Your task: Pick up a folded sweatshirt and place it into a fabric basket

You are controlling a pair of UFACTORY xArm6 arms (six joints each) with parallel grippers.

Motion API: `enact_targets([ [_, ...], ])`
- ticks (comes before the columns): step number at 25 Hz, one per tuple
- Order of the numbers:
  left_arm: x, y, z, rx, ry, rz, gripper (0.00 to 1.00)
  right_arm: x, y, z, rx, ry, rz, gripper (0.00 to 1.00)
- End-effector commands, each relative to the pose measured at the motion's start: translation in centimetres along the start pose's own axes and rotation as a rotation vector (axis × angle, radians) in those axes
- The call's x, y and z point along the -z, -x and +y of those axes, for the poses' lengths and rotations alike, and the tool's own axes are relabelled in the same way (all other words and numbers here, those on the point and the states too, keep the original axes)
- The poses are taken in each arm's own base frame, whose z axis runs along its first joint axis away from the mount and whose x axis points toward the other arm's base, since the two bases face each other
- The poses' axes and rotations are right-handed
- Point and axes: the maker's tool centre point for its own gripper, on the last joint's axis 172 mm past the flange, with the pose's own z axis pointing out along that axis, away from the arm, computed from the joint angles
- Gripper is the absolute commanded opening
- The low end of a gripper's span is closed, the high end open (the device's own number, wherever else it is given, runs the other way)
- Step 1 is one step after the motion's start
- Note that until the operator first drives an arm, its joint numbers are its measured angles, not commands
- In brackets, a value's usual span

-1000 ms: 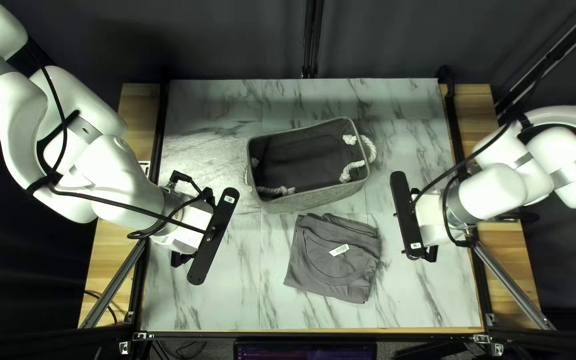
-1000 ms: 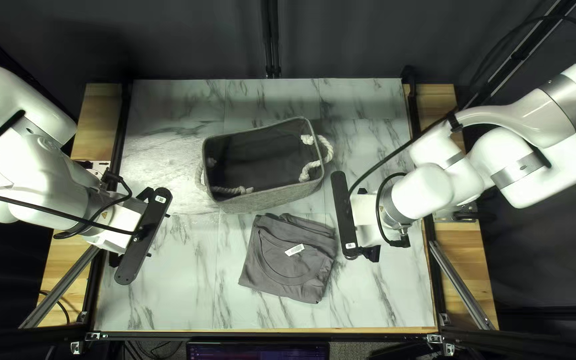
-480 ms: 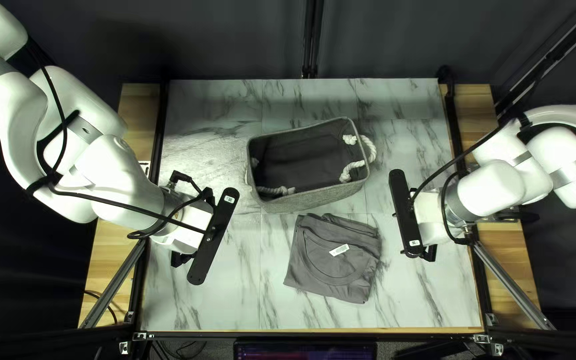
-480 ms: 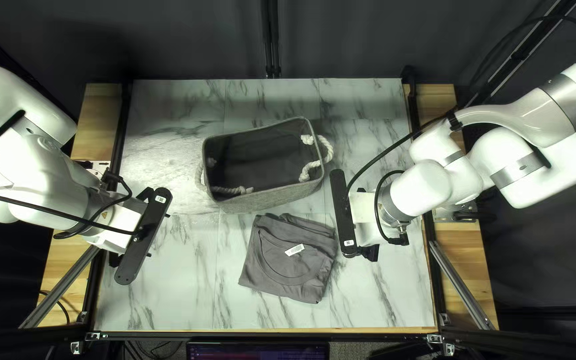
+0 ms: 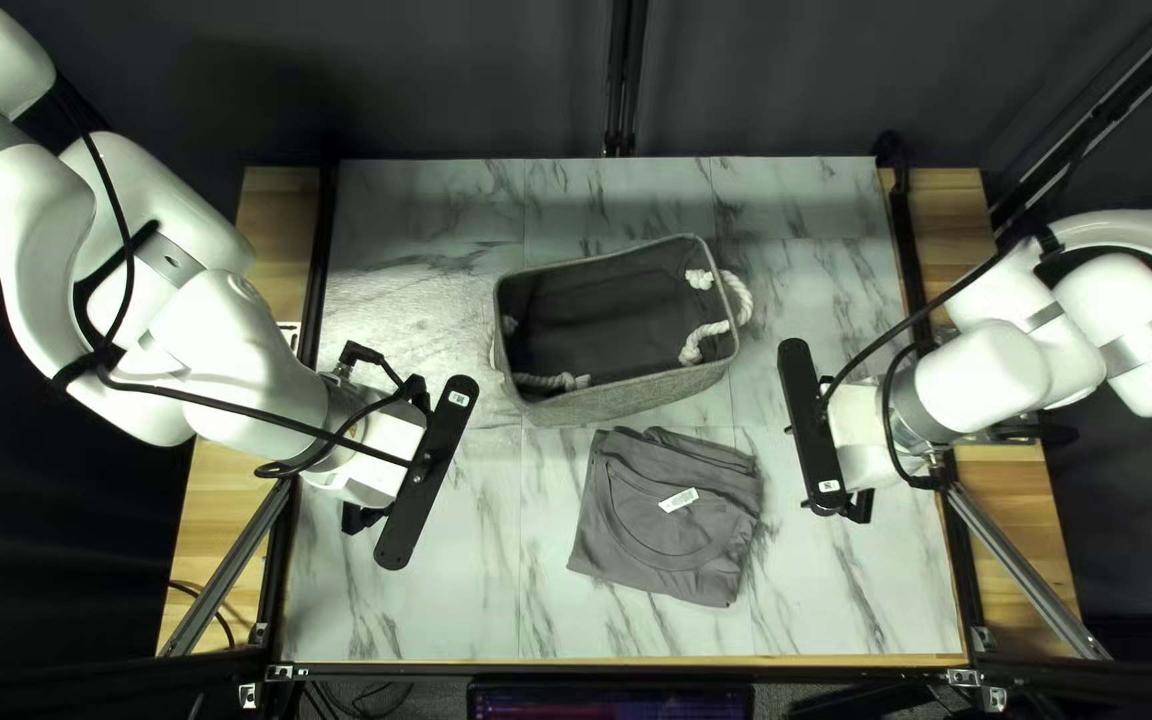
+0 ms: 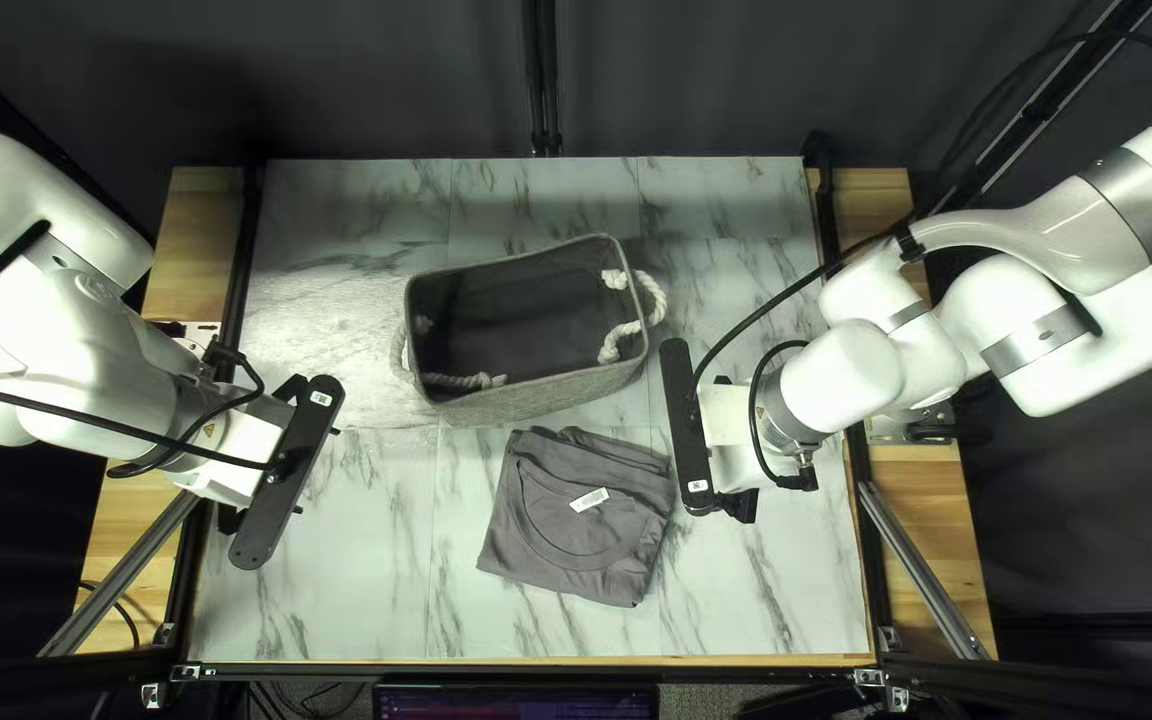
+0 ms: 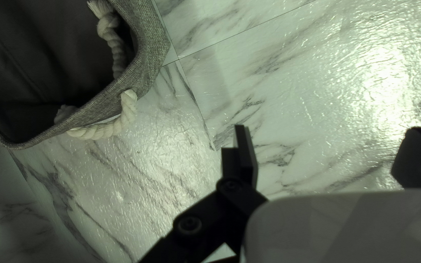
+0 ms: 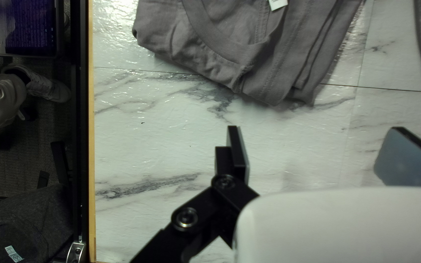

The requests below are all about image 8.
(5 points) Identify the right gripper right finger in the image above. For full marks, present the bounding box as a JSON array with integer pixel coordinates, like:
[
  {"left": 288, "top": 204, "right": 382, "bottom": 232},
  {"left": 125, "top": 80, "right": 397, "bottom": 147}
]
[{"left": 374, "top": 127, "right": 421, "bottom": 188}]

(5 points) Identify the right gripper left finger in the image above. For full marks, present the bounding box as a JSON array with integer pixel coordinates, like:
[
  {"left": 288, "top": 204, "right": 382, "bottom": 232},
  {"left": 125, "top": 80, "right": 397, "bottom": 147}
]
[{"left": 130, "top": 126, "right": 259, "bottom": 263}]

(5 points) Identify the dark grey folded sweatshirt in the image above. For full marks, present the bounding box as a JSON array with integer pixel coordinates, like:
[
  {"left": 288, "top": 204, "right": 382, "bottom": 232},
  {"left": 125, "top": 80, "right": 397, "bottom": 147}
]
[{"left": 0, "top": 184, "right": 75, "bottom": 263}]

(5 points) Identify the laptop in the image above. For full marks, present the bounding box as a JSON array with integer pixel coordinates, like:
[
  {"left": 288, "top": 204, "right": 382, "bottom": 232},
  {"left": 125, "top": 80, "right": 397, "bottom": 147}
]
[{"left": 0, "top": 0, "right": 66, "bottom": 59}]

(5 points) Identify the black frame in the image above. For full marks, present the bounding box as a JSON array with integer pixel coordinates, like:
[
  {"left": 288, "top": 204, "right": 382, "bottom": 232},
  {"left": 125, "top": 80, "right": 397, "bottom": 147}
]
[{"left": 66, "top": 0, "right": 91, "bottom": 263}]

